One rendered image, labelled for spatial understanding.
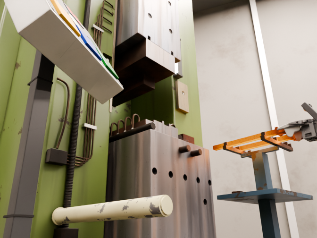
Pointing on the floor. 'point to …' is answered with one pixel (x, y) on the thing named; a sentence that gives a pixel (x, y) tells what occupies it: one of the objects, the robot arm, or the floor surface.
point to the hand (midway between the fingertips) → (283, 130)
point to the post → (29, 150)
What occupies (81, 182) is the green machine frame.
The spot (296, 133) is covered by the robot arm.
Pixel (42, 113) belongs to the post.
